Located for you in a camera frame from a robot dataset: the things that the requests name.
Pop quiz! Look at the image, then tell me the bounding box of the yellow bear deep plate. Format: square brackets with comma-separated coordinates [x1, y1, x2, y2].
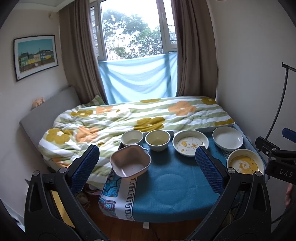
[227, 149, 265, 175]

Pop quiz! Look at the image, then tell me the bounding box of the plain white deep plate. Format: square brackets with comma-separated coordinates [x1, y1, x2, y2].
[212, 126, 243, 151]

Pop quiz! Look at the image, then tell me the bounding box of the duck cartoon deep plate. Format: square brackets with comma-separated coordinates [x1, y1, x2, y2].
[172, 130, 209, 157]

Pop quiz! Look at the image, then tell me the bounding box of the pink square bowl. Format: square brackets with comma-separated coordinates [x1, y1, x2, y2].
[110, 144, 152, 179]

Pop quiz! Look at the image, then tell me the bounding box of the white ribbed bowl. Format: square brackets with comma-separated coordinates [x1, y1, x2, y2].
[121, 130, 144, 147]

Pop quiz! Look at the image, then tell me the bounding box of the cream round bowl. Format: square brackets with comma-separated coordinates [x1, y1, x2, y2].
[145, 130, 171, 152]

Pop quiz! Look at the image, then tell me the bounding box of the person right hand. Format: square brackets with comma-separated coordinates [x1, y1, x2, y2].
[285, 183, 295, 208]

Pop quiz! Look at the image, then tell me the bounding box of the blue patterned tablecloth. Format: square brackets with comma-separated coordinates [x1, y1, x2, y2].
[98, 131, 255, 224]

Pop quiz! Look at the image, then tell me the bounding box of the floral striped duvet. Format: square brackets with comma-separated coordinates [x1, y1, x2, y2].
[38, 96, 234, 189]

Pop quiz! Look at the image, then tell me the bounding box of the grey bed headboard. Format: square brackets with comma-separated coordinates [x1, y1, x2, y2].
[20, 86, 81, 150]

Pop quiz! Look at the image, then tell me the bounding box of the green striped pillow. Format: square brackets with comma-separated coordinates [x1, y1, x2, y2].
[84, 95, 106, 107]

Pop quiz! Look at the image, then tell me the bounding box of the small plush toy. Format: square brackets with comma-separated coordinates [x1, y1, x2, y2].
[31, 97, 44, 110]

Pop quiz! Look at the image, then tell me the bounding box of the left brown curtain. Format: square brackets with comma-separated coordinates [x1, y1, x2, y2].
[59, 1, 107, 103]

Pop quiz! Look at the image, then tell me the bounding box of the brown curtain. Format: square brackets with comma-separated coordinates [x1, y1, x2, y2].
[172, 1, 218, 98]
[59, 1, 107, 103]

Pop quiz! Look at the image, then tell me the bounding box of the right brown curtain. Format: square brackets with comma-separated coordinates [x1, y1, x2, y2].
[172, 1, 218, 98]

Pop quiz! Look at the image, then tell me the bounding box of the light blue window cloth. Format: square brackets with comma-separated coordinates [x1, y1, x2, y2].
[98, 52, 177, 104]

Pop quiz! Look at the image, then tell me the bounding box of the framed town picture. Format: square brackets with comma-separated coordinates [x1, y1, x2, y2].
[13, 35, 58, 81]

